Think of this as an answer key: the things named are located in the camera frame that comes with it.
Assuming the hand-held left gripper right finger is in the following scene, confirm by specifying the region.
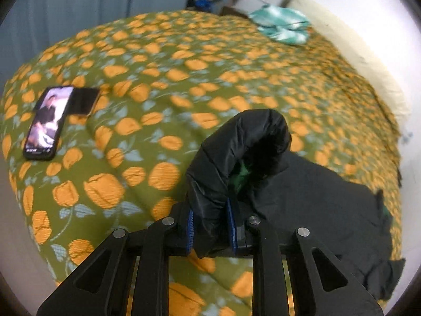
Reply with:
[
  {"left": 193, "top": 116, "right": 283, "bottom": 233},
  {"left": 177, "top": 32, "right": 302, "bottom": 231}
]
[{"left": 225, "top": 198, "right": 386, "bottom": 316}]

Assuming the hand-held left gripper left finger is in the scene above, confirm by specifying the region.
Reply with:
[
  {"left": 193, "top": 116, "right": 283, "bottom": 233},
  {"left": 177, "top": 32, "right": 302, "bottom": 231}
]
[{"left": 36, "top": 203, "right": 195, "bottom": 316}]

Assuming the black jacket with green lining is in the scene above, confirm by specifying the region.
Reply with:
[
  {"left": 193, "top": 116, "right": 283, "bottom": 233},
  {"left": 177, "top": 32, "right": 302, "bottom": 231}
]
[{"left": 186, "top": 108, "right": 407, "bottom": 302}]

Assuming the green orange floral bedspread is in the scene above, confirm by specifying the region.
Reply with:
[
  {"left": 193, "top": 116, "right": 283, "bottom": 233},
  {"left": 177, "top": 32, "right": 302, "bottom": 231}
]
[{"left": 2, "top": 9, "right": 404, "bottom": 316}]

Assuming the smartphone with lit screen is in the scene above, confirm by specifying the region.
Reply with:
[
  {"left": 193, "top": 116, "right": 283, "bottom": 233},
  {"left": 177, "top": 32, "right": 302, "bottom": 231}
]
[{"left": 23, "top": 86, "right": 75, "bottom": 161}]

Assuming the teal and white cloth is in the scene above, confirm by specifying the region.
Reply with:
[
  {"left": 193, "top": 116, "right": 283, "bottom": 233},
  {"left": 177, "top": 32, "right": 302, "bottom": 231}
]
[{"left": 248, "top": 4, "right": 310, "bottom": 45}]

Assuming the cream pillow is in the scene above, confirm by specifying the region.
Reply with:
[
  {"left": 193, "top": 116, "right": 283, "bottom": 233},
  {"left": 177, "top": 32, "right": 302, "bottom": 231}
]
[{"left": 279, "top": 0, "right": 410, "bottom": 123}]

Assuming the blue-grey curtain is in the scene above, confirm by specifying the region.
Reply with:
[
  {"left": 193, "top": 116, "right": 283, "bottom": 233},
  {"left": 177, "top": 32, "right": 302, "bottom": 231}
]
[{"left": 0, "top": 0, "right": 198, "bottom": 84}]

